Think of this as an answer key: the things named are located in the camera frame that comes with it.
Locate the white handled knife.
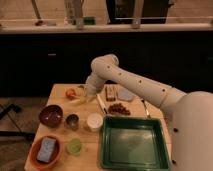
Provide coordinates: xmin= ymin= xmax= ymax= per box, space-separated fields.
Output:
xmin=96 ymin=94 xmax=108 ymax=114

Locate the green plastic tray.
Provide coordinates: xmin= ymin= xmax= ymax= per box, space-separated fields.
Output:
xmin=100 ymin=117 xmax=171 ymax=171

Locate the light green plastic cup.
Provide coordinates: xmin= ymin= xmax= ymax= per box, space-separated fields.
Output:
xmin=66 ymin=138 xmax=82 ymax=156

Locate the small metal cup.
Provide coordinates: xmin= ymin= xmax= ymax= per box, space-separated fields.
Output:
xmin=65 ymin=114 xmax=79 ymax=131

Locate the white paper cup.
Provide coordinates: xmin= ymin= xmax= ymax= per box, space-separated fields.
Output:
xmin=87 ymin=113 xmax=103 ymax=132

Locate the grey blue lid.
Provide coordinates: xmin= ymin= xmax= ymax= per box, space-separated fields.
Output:
xmin=117 ymin=88 xmax=134 ymax=102

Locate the yellow banana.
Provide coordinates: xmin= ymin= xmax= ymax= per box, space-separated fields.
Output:
xmin=69 ymin=97 xmax=88 ymax=106

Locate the black stand on floor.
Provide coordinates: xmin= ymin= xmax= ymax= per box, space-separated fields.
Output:
xmin=0 ymin=103 xmax=36 ymax=143

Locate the brown wooden block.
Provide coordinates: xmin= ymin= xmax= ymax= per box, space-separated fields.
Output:
xmin=105 ymin=86 xmax=116 ymax=102

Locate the metal fork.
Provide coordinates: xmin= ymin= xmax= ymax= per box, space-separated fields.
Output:
xmin=141 ymin=99 xmax=151 ymax=118

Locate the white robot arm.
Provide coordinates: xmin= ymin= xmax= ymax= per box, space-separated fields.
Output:
xmin=86 ymin=54 xmax=213 ymax=171

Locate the blue sponge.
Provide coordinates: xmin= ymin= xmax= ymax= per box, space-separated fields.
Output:
xmin=37 ymin=137 xmax=56 ymax=163

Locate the dark red bowl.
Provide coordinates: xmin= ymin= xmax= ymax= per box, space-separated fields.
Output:
xmin=39 ymin=105 xmax=63 ymax=128

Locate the orange bowl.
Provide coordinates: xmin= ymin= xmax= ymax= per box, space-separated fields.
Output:
xmin=29 ymin=135 xmax=62 ymax=171

